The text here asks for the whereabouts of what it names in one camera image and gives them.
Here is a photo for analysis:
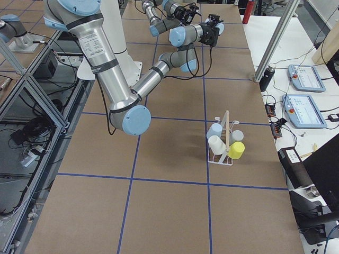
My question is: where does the grey cup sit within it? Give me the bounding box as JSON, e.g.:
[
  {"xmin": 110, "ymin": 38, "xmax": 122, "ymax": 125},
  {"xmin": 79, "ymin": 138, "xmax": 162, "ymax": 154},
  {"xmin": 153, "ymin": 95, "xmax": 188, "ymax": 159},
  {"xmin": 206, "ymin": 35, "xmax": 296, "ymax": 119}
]
[{"xmin": 229, "ymin": 130, "xmax": 244, "ymax": 144}]

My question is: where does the white pedestal column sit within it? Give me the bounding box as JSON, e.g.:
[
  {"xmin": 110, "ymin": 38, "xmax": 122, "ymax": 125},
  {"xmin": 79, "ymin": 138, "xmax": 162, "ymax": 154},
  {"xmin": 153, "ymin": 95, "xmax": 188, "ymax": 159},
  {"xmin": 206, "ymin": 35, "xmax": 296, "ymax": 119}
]
[{"xmin": 100, "ymin": 0, "xmax": 142, "ymax": 87}]

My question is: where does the small black device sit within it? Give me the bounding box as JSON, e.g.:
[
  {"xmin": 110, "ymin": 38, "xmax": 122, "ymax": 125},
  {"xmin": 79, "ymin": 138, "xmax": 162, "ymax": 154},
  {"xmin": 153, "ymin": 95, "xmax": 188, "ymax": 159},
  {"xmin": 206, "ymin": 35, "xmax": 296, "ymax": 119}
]
[{"xmin": 328, "ymin": 113, "xmax": 339, "ymax": 122}]

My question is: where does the teach pendant near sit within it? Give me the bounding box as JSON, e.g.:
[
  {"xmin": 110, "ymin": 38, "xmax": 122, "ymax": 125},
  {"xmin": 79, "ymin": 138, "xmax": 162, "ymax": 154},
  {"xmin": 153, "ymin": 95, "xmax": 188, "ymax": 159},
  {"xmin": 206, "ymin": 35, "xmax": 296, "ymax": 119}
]
[{"xmin": 282, "ymin": 94, "xmax": 327, "ymax": 129}]

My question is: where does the aluminium frame post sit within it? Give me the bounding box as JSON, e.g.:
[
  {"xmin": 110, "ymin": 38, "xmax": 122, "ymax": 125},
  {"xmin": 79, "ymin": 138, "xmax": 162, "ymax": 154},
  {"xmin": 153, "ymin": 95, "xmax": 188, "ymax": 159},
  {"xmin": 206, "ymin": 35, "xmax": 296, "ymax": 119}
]
[{"xmin": 253, "ymin": 0, "xmax": 300, "ymax": 83}]

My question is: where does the black monitor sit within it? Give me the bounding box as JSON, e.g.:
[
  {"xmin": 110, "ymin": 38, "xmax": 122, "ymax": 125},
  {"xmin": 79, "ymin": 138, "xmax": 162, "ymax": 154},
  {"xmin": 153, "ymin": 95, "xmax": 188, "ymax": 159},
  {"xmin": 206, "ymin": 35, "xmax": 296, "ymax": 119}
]
[{"xmin": 304, "ymin": 135, "xmax": 338, "ymax": 211}]

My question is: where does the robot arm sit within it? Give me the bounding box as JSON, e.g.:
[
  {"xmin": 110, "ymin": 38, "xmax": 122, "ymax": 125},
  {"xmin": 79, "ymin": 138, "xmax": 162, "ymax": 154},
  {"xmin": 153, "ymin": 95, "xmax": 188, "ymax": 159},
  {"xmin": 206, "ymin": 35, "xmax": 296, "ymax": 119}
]
[
  {"xmin": 44, "ymin": 1, "xmax": 224, "ymax": 135},
  {"xmin": 141, "ymin": 1, "xmax": 200, "ymax": 37}
]

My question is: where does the steel cup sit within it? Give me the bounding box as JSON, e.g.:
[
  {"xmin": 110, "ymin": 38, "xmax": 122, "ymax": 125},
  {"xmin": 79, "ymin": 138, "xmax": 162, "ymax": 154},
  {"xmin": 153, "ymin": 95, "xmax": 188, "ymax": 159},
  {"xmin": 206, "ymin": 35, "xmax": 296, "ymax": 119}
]
[{"xmin": 307, "ymin": 186, "xmax": 320, "ymax": 198}]

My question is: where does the black water bottle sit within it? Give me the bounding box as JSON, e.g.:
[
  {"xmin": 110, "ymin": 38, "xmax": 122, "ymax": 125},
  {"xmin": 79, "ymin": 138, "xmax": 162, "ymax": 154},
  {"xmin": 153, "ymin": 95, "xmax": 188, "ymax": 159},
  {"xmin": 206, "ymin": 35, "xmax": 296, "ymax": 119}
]
[{"xmin": 259, "ymin": 63, "xmax": 276, "ymax": 92}]

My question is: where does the teach pendant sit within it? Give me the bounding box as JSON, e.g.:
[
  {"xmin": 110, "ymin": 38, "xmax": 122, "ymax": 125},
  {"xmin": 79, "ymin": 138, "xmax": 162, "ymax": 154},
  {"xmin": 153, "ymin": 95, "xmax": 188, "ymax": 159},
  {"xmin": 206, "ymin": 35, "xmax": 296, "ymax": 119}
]
[
  {"xmin": 288, "ymin": 65, "xmax": 326, "ymax": 93},
  {"xmin": 282, "ymin": 94, "xmax": 327, "ymax": 129}
]

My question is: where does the light blue cup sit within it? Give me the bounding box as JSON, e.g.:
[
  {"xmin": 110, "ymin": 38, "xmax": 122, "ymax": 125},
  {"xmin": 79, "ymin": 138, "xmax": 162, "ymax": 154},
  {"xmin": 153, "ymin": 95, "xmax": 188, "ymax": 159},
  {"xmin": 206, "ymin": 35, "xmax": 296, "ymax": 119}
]
[
  {"xmin": 206, "ymin": 123, "xmax": 222, "ymax": 139},
  {"xmin": 216, "ymin": 23, "xmax": 225, "ymax": 35}
]

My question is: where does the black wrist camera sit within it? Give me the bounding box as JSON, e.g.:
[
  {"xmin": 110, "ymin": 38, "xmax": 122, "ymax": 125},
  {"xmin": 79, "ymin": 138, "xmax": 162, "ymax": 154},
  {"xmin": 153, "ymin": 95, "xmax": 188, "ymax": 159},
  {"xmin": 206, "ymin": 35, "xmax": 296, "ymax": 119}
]
[{"xmin": 205, "ymin": 14, "xmax": 223, "ymax": 24}]

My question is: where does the yellow cup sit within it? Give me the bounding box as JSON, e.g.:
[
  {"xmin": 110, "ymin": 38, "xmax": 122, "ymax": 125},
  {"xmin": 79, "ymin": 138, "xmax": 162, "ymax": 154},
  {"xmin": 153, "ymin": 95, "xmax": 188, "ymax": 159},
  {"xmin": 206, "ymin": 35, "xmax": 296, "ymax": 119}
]
[{"xmin": 228, "ymin": 141, "xmax": 245, "ymax": 160}]

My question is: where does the pale green cup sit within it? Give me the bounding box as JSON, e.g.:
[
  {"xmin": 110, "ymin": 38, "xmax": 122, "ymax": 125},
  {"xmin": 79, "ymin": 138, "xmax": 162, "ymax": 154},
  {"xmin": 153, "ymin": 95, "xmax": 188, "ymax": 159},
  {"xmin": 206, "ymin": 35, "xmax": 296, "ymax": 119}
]
[{"xmin": 208, "ymin": 135, "xmax": 226, "ymax": 155}]

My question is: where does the teach pendant far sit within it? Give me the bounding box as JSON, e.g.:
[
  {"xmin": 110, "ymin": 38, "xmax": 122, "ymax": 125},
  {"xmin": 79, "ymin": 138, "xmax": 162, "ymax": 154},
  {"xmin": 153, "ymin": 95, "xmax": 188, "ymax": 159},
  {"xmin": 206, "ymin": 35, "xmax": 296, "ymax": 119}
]
[{"xmin": 288, "ymin": 65, "xmax": 326, "ymax": 93}]

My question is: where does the black box with label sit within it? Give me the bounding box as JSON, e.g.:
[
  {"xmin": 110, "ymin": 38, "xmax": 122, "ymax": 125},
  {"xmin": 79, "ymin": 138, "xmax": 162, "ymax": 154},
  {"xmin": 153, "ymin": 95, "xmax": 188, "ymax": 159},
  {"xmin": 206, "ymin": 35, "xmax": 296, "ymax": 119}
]
[{"xmin": 278, "ymin": 147, "xmax": 313, "ymax": 189}]

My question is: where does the white wire cup rack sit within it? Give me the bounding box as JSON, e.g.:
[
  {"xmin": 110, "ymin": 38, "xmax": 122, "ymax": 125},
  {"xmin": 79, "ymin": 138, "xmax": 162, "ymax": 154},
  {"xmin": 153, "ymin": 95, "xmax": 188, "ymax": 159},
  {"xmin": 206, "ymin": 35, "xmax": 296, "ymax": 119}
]
[{"xmin": 207, "ymin": 110, "xmax": 239, "ymax": 166}]

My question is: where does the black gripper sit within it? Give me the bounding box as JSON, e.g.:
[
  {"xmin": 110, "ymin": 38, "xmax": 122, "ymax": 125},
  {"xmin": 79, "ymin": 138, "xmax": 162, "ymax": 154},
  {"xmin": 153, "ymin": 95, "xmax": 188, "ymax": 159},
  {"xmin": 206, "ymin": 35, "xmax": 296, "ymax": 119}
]
[
  {"xmin": 199, "ymin": 22, "xmax": 220, "ymax": 46},
  {"xmin": 176, "ymin": 4, "xmax": 200, "ymax": 25}
]

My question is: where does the red bottle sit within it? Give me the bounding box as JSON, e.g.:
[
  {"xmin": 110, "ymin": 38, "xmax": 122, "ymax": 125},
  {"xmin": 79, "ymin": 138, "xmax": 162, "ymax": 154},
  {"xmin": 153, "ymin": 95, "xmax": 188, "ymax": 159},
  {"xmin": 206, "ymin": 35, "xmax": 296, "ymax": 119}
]
[{"xmin": 242, "ymin": 0, "xmax": 256, "ymax": 24}]

